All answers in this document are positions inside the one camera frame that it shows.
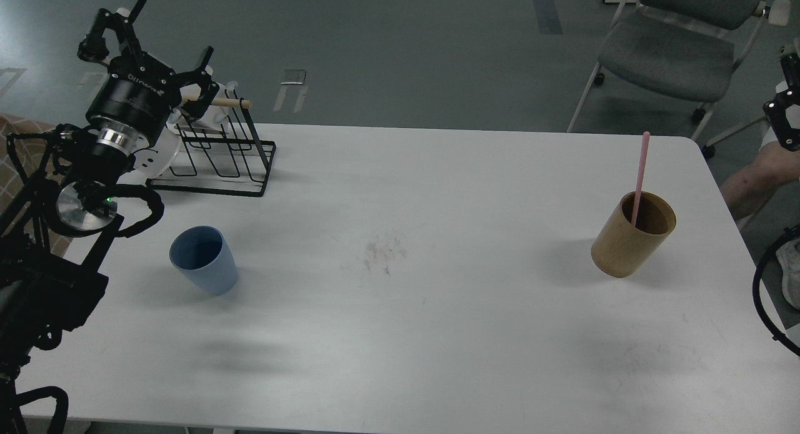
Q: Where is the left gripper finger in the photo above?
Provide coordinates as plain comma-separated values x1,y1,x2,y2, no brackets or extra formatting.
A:
77,0,148,66
169,46,218,121

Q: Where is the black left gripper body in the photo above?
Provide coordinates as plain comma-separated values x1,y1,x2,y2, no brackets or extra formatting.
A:
86,53,180,145

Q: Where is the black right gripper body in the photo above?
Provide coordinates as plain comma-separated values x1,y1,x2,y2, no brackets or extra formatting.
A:
762,40,800,153

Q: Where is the pink chopstick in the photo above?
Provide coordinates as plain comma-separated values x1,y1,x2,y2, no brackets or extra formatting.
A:
631,130,651,227

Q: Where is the blue plastic cup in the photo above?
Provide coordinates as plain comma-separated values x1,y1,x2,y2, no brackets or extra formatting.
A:
169,226,238,295

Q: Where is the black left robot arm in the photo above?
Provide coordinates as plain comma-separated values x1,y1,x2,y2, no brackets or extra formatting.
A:
2,0,218,433

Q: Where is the white mug on rack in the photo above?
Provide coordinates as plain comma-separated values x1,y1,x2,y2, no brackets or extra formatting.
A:
180,83,235,131

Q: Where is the white smiley mug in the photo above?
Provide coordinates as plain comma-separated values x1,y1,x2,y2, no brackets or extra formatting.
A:
132,129,182,179

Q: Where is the beige checkered cloth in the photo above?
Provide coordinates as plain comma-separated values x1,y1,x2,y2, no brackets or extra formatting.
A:
0,114,76,260

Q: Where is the grey office chair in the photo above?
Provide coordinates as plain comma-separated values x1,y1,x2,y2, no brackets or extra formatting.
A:
567,0,793,141

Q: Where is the white sneaker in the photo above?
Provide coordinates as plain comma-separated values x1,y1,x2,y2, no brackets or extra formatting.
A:
776,238,799,310

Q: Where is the black wire cup rack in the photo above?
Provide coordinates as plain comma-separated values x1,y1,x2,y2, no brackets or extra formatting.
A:
146,96,277,197

